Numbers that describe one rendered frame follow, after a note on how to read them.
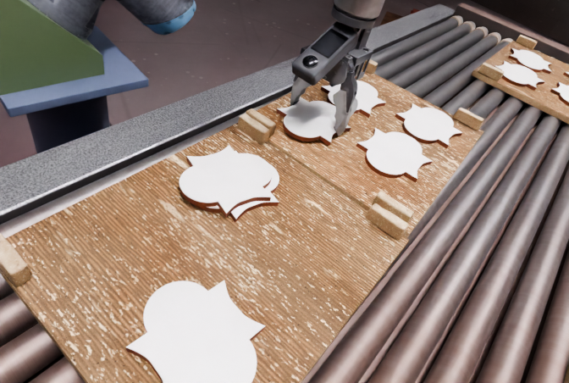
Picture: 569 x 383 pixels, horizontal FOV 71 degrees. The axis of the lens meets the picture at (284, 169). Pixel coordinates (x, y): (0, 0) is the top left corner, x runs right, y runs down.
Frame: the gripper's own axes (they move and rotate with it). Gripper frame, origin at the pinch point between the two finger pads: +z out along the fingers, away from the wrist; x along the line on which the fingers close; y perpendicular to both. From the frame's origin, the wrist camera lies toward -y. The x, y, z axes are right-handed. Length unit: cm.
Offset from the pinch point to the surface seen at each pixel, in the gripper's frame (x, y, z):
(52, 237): 6.4, -45.7, 2.9
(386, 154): -14.6, 2.6, 0.0
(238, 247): -9.8, -30.7, 2.3
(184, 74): 143, 103, 91
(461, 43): -4, 81, 0
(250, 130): 4.8, -12.6, 0.1
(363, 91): -0.9, 18.3, -0.5
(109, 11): 239, 116, 91
